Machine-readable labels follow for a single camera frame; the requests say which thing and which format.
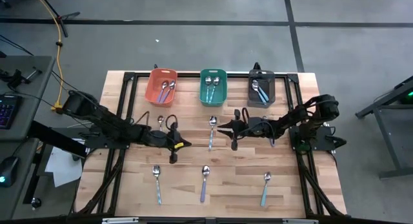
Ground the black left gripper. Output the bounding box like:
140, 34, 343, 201
148, 114, 193, 165

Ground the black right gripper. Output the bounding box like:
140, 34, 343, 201
216, 108, 274, 152

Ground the purple handled metal spoon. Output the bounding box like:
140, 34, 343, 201
161, 79, 176, 104
157, 81, 169, 103
261, 115, 276, 147
199, 165, 211, 203

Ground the teal plastic bin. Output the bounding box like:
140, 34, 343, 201
199, 68, 228, 108

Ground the grey plastic bin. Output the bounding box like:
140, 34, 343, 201
247, 69, 276, 108

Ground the orange plastic bin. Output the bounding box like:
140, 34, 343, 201
144, 67, 179, 108

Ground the white paper sheet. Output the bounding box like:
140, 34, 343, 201
44, 145, 84, 188

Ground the grey desk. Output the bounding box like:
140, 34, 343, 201
0, 54, 56, 220

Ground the grey side table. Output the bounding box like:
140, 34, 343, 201
354, 74, 413, 180

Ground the black tripod stand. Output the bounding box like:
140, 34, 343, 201
34, 0, 81, 38

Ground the black computer mouse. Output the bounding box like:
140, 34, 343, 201
0, 155, 21, 188

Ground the black backlit keyboard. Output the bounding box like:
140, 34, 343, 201
0, 94, 23, 130

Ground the black tool on desk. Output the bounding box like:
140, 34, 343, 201
6, 66, 43, 89

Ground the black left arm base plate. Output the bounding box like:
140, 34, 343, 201
83, 132, 130, 150

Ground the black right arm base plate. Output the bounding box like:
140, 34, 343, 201
288, 125, 348, 153

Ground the silver metal bracket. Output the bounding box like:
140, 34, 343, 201
282, 218, 319, 224
101, 216, 140, 224

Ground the yellow cable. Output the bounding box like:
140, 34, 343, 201
35, 0, 65, 111

